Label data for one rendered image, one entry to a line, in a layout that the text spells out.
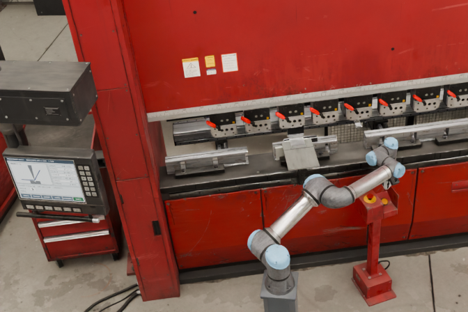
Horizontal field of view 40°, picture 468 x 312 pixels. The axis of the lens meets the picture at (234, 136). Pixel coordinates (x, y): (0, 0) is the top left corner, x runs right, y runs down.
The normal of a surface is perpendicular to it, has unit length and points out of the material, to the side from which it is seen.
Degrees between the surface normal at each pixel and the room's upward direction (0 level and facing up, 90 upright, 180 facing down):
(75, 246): 90
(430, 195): 90
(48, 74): 1
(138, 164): 90
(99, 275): 0
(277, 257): 7
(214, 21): 90
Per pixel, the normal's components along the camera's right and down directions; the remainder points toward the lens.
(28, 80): -0.09, -0.80
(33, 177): -0.18, 0.60
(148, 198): 0.09, 0.59
